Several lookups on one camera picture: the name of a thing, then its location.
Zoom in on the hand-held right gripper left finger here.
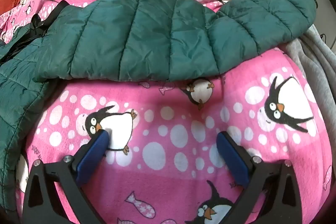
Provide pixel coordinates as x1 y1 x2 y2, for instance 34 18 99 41
22 130 110 224

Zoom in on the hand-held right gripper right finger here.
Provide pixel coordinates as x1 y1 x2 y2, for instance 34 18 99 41
216 131 311 224

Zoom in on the green puffer jacket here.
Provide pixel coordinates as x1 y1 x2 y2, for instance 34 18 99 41
0 0 317 212

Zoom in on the pink penguin printed blanket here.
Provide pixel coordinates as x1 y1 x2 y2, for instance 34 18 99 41
0 0 333 224

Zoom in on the grey sweatshirt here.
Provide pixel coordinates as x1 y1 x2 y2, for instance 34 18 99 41
285 25 336 169

